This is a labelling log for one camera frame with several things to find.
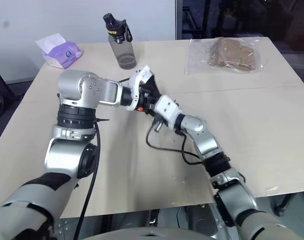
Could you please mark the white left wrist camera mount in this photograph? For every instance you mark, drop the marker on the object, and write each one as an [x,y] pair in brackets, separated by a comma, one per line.
[137,80]

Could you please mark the silver robot torso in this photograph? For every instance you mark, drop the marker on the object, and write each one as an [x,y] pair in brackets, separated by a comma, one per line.
[146,225]

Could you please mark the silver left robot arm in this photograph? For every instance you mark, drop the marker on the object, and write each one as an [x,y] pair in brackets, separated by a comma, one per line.
[66,160]

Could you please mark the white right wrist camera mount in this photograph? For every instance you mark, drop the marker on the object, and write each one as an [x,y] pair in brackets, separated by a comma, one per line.
[168,108]

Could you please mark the grey water bottle black lid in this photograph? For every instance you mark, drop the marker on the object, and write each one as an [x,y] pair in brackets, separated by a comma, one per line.
[123,47]

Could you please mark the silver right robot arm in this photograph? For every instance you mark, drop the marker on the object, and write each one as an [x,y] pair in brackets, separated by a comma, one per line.
[206,142]

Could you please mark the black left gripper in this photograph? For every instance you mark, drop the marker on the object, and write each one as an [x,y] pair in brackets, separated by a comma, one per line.
[144,100]

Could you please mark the black chair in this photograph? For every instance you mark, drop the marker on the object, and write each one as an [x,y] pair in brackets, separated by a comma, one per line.
[1,100]

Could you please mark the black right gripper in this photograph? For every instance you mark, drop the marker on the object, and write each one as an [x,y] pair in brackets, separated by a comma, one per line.
[158,122]

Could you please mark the purple tissue pack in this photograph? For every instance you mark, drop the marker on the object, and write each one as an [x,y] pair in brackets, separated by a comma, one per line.
[62,53]

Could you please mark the clear plastic bag brown contents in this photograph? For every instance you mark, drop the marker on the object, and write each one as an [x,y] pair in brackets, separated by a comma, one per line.
[227,53]

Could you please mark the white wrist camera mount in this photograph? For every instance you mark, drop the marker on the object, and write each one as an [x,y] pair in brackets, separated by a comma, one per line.
[168,108]
[137,80]

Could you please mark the dark window with frame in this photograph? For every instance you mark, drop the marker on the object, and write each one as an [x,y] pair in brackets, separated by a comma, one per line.
[244,17]

